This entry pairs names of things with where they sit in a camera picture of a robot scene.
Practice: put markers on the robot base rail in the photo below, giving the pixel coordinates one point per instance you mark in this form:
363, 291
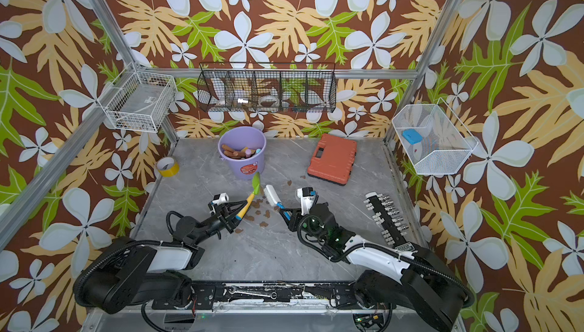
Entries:
213, 296

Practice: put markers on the blue item in basket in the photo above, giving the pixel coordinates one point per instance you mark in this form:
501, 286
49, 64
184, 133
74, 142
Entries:
412, 136

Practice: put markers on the yellow tape roll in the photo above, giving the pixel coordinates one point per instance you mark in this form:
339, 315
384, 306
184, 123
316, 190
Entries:
167, 167

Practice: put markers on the green trowel wooden handle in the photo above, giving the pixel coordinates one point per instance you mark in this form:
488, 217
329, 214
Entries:
227, 148
233, 155

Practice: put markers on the purple plastic bucket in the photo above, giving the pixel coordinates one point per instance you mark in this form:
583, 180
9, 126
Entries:
239, 138

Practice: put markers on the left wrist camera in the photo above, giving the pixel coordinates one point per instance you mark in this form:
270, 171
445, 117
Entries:
218, 199

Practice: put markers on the green trowel yellow handle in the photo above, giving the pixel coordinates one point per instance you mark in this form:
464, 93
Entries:
256, 187

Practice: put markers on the black wire basket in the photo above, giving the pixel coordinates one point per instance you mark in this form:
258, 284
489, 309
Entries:
266, 86

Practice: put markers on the white wire basket right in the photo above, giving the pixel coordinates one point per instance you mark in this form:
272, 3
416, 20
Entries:
447, 143

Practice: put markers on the white wire basket left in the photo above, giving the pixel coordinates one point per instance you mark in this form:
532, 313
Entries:
138, 99

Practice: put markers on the white wire basket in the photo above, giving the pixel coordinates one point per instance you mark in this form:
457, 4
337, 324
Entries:
447, 143
138, 99

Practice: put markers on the red plastic tool case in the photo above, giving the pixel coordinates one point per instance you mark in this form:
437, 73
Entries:
333, 159

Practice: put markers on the white brush blue handle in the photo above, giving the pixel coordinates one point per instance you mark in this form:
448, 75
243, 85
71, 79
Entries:
275, 201

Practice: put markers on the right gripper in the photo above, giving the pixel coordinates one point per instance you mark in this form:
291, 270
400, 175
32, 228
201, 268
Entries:
293, 222

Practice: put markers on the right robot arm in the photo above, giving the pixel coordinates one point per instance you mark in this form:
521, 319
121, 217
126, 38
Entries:
409, 276

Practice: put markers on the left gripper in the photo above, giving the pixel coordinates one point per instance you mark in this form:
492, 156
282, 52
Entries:
226, 219

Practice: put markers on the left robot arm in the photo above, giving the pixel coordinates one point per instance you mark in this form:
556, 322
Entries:
133, 272

